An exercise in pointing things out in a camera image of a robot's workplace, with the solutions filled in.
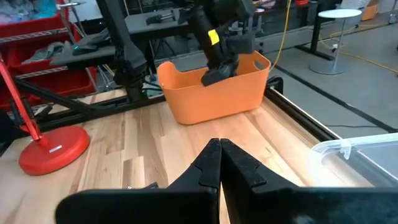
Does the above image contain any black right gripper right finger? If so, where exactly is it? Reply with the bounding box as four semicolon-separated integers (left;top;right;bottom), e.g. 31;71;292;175
220;138;398;224

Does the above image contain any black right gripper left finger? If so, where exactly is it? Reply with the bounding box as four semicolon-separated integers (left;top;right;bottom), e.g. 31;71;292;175
55;138;223;224

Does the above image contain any orange plastic bin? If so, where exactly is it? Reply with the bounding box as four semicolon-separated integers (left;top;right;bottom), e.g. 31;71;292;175
156;50;272;126

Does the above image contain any grey work table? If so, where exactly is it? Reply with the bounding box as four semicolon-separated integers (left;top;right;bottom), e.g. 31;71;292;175
49;7;194;68

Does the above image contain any clear plastic container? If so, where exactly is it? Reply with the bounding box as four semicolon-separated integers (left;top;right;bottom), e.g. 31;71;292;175
308;133;398;188

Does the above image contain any black computer mouse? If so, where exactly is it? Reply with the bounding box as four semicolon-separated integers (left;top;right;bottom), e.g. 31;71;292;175
72;44;100;57

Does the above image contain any white round side table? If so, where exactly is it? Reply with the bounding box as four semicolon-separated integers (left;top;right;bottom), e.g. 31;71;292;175
308;8;363;76

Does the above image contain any red desk lamp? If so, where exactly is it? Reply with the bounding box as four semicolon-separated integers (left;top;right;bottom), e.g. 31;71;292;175
0;52;91;177

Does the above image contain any orange box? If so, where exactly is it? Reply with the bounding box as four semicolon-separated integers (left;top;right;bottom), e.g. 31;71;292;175
360;0;381;22

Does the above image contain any red storage bin rack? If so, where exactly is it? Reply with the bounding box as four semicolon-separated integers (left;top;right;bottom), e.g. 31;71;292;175
0;0;98;112

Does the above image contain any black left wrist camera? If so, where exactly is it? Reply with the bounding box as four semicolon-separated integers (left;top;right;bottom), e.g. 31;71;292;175
225;32;256;55

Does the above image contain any black handled tool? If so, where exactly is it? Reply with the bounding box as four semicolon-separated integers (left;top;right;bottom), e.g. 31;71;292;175
145;9;177;27

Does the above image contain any yellow extension cable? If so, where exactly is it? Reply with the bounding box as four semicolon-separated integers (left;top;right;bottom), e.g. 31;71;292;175
269;0;398;77

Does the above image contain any black aluminium table frame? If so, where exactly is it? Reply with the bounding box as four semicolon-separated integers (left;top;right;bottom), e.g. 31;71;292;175
0;75;340;143

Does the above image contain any black desk frame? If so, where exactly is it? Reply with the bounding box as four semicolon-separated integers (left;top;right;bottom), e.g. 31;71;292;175
294;0;336;62

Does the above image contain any black floor cable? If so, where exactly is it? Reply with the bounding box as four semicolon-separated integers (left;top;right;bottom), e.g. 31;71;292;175
325;123;391;129

